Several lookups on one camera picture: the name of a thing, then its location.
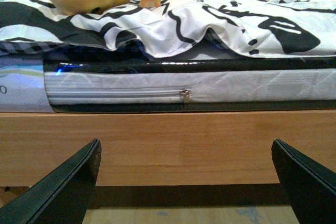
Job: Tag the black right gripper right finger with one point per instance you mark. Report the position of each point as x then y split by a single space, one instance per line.
309 186

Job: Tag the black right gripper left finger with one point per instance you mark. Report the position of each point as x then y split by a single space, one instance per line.
63 196

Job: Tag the white quilted mattress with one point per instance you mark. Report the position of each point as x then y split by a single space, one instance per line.
203 79

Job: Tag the black and white bedsheet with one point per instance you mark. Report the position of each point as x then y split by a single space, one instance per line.
251 28

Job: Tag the wooden bed frame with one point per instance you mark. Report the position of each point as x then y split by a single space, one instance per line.
164 149

